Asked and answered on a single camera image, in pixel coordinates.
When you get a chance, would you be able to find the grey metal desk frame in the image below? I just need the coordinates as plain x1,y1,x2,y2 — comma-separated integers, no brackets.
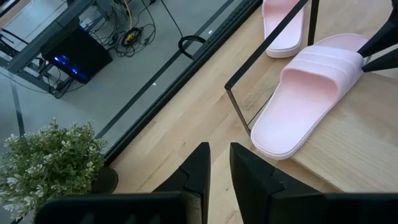
0,0,103,98

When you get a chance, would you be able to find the black computer with blue lights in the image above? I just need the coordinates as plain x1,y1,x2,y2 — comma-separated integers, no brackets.
41,26,114,85

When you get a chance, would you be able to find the black plant pot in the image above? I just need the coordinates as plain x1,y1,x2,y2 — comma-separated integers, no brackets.
90,166,119,194

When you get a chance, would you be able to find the yellow floor cable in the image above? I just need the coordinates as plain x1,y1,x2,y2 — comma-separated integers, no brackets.
121,0,142,47

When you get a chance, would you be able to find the black table edge rail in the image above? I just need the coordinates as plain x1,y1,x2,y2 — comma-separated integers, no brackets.
95,0,264,166

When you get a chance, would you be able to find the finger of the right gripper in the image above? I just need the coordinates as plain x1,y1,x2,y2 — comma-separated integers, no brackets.
361,46,398,74
357,17,398,58

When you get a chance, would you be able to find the green artificial plant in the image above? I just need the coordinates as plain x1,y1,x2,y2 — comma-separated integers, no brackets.
0,117,108,222

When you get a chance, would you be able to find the black floor cable tangle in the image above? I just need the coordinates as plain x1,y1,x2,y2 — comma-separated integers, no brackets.
85,0,157,59

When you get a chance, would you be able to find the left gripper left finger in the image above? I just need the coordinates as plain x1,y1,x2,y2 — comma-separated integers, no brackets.
152,141,212,224

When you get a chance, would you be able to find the black looped floor cable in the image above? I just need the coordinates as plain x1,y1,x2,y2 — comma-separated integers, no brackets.
160,0,207,60

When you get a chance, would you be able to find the pink slide sandal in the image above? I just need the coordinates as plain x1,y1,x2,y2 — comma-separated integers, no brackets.
261,0,306,59
250,32,370,161

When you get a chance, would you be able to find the wooden shelf board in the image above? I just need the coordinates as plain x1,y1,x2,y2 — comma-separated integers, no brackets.
242,43,398,194

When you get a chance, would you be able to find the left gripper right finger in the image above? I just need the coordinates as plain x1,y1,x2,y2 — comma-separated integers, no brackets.
229,142,325,224

